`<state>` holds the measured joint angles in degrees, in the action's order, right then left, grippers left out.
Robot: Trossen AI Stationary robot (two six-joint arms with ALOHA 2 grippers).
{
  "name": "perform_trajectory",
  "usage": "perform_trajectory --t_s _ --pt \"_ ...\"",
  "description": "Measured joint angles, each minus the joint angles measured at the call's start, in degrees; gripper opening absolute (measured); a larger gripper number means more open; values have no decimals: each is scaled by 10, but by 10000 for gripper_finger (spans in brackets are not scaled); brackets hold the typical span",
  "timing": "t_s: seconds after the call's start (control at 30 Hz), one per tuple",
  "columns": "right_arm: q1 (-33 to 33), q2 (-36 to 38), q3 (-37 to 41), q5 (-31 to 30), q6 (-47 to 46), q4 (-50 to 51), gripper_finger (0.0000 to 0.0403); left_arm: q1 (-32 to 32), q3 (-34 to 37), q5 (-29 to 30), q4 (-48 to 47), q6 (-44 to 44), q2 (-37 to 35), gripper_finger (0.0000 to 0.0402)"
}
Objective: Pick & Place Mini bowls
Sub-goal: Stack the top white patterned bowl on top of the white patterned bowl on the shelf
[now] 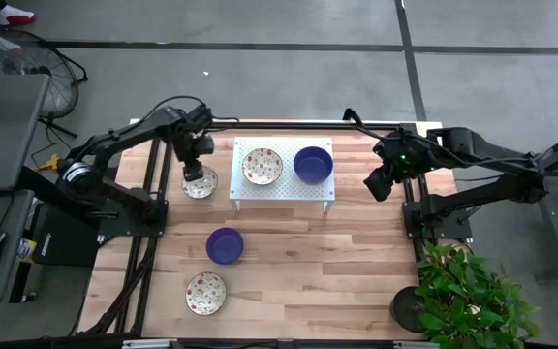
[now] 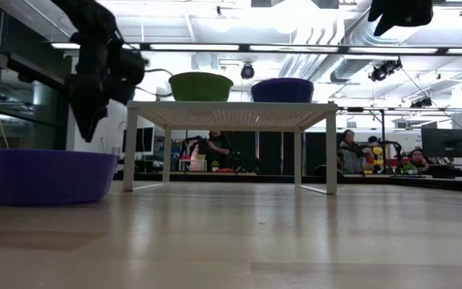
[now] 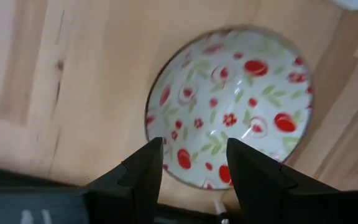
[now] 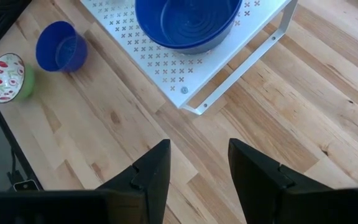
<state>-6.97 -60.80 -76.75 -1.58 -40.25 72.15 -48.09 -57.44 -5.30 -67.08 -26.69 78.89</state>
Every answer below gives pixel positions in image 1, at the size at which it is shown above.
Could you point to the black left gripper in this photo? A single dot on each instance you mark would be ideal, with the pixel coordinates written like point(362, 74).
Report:
point(186, 145)

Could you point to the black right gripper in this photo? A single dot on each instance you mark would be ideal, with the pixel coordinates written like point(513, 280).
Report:
point(381, 184)

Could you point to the floral plate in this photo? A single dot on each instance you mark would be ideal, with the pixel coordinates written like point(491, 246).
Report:
point(204, 186)

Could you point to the small blue plastic bowl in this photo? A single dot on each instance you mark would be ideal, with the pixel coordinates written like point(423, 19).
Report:
point(313, 167)
point(225, 245)

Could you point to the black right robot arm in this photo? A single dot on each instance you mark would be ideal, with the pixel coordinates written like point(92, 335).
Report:
point(482, 145)

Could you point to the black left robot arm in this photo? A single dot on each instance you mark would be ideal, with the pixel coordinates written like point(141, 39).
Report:
point(129, 130)

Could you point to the white perforated metal shelf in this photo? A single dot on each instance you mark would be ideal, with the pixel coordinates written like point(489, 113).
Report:
point(284, 191)

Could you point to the black plant pot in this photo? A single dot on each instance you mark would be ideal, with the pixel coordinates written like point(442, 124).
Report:
point(404, 310)

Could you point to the green leafy potted plant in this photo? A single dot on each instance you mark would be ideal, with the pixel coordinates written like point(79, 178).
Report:
point(468, 295)

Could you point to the black computer case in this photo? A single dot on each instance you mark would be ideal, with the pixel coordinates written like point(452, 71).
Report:
point(66, 244)

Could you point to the black floor fan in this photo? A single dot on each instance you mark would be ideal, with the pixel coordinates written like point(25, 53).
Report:
point(58, 68)

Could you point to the small yellow packet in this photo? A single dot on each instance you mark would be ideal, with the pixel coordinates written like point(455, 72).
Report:
point(26, 249)

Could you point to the grey keyboard tray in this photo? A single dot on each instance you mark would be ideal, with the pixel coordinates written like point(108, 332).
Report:
point(12, 218)

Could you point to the grey desk top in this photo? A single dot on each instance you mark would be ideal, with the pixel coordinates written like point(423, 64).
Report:
point(3, 131)

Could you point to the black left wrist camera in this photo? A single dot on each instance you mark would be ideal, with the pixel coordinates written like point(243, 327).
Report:
point(205, 145)

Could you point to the black frame bracket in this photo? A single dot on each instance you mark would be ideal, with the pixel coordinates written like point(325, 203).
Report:
point(352, 112)

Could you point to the black aluminium table frame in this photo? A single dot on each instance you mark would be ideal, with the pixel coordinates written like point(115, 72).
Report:
point(298, 126)

